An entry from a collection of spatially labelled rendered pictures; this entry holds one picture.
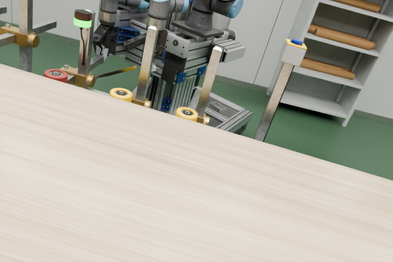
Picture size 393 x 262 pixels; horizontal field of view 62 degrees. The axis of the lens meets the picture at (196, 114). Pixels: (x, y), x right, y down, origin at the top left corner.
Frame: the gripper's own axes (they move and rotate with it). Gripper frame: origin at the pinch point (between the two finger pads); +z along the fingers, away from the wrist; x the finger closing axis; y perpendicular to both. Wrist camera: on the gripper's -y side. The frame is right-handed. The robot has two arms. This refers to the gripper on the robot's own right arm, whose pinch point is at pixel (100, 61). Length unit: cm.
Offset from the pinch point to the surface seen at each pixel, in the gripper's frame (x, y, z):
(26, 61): 19.7, -29.4, -3.7
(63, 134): -21, -74, -8
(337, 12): -165, 253, -28
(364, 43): -193, 216, -10
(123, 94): -26, -42, -8
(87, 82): -7.3, -30.6, -3.1
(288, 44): -77, -31, -39
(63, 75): -2.7, -41.5, -8.7
